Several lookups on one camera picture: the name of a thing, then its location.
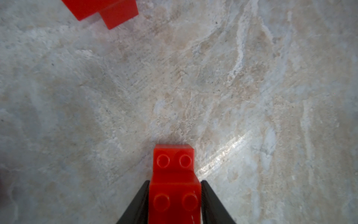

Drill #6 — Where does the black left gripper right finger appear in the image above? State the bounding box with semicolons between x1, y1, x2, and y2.
201;180;236;224

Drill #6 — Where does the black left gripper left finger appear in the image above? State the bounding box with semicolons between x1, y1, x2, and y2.
117;180;150;224

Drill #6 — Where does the red 2x2 lego brick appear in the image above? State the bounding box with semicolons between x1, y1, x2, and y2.
148;171;201;224
99;0;139;30

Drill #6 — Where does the red 2x4 lego brick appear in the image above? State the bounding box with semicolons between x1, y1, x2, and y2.
62;0;120;21

